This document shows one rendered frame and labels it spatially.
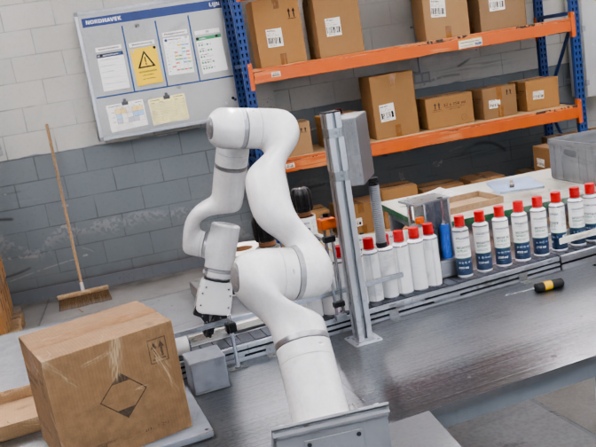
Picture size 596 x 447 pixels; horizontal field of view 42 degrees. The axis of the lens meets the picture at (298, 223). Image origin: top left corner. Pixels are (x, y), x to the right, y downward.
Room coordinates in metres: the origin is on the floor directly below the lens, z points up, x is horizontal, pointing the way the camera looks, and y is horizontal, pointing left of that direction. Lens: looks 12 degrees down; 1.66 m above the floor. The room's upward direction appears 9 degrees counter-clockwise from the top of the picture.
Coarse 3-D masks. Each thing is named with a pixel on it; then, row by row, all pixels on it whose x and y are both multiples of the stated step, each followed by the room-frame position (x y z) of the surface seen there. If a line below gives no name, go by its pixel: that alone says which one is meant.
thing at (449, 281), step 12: (492, 264) 2.48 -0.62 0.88; (516, 264) 2.43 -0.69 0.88; (456, 276) 2.42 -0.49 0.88; (480, 276) 2.38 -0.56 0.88; (432, 288) 2.33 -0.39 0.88; (384, 300) 2.29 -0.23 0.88; (396, 300) 2.27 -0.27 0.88; (348, 312) 2.23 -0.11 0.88; (240, 336) 2.17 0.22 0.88; (252, 336) 2.16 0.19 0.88; (264, 336) 2.14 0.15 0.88; (192, 348) 2.14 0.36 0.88; (180, 360) 2.06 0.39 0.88
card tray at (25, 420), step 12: (0, 396) 2.06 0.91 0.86; (12, 396) 2.07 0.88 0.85; (24, 396) 2.08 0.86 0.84; (0, 408) 2.03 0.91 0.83; (12, 408) 2.02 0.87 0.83; (24, 408) 2.00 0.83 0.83; (0, 420) 1.95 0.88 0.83; (12, 420) 1.93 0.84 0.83; (24, 420) 1.84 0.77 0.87; (36, 420) 1.85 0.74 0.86; (0, 432) 1.82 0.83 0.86; (12, 432) 1.83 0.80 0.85; (24, 432) 1.84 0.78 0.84
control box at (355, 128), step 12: (348, 120) 2.11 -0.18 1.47; (360, 120) 2.16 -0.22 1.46; (348, 132) 2.11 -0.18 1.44; (360, 132) 2.14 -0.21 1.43; (348, 144) 2.11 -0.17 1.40; (360, 144) 2.12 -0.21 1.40; (348, 156) 2.11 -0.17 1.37; (360, 156) 2.10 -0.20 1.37; (360, 168) 2.10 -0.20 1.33; (372, 168) 2.25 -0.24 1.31; (360, 180) 2.11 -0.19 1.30
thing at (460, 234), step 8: (456, 216) 2.39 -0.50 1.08; (456, 224) 2.39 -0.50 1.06; (464, 224) 2.39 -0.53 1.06; (456, 232) 2.38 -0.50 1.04; (464, 232) 2.37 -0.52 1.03; (456, 240) 2.38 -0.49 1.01; (464, 240) 2.37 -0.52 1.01; (456, 248) 2.38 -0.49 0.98; (464, 248) 2.37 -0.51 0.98; (456, 256) 2.39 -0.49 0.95; (464, 256) 2.37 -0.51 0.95; (456, 264) 2.40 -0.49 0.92; (464, 264) 2.37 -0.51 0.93; (472, 264) 2.39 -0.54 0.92; (464, 272) 2.37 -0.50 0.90; (472, 272) 2.38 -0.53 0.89
